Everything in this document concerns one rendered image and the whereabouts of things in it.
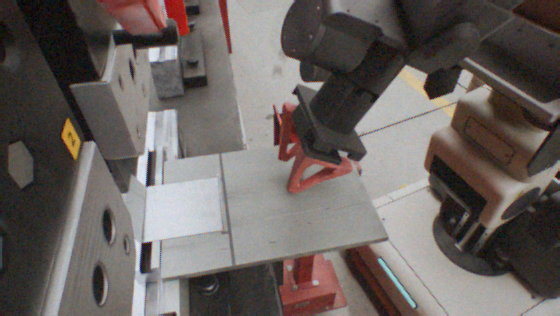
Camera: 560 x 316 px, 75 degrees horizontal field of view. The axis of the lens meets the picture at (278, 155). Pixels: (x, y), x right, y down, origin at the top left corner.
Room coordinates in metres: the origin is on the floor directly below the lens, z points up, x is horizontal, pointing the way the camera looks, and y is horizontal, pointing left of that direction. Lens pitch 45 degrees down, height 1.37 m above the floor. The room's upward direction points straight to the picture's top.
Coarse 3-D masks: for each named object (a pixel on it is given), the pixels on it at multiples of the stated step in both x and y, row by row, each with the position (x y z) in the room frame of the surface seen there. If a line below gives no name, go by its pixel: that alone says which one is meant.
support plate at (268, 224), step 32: (192, 160) 0.36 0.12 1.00; (224, 160) 0.36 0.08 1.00; (256, 160) 0.36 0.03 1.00; (352, 160) 0.36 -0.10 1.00; (256, 192) 0.30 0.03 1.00; (288, 192) 0.30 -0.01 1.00; (320, 192) 0.30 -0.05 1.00; (352, 192) 0.30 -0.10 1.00; (256, 224) 0.25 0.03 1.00; (288, 224) 0.25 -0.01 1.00; (320, 224) 0.25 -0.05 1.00; (352, 224) 0.25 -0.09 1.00; (192, 256) 0.21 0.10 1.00; (224, 256) 0.21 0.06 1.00; (256, 256) 0.21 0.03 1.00; (288, 256) 0.21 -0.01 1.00
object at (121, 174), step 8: (120, 160) 0.23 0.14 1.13; (128, 160) 0.25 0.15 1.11; (120, 168) 0.22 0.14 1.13; (128, 168) 0.24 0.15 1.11; (112, 176) 0.22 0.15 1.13; (120, 176) 0.22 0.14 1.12; (128, 176) 0.23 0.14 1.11; (120, 184) 0.22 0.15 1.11; (128, 184) 0.22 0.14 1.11; (120, 192) 0.22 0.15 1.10
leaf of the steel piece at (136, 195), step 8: (136, 184) 0.30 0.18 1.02; (128, 192) 0.28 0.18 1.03; (136, 192) 0.29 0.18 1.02; (144, 192) 0.30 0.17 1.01; (128, 200) 0.26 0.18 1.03; (136, 200) 0.27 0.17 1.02; (144, 200) 0.29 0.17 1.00; (128, 208) 0.25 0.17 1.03; (136, 208) 0.26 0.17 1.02; (144, 208) 0.27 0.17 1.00; (136, 216) 0.25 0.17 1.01; (136, 224) 0.24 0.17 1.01; (136, 232) 0.23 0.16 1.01; (136, 240) 0.22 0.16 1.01
